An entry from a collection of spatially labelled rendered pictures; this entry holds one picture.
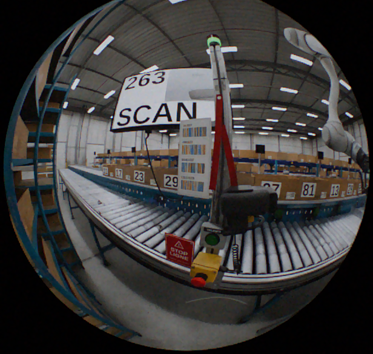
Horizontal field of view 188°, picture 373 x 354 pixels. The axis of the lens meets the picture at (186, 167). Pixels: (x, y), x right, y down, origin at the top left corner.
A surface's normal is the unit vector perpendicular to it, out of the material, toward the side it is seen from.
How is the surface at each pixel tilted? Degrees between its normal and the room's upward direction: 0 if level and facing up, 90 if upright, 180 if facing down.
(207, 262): 0
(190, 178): 90
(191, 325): 0
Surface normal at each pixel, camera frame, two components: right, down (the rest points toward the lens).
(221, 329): 0.04, -1.00
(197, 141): -0.43, 0.04
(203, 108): -0.09, -0.02
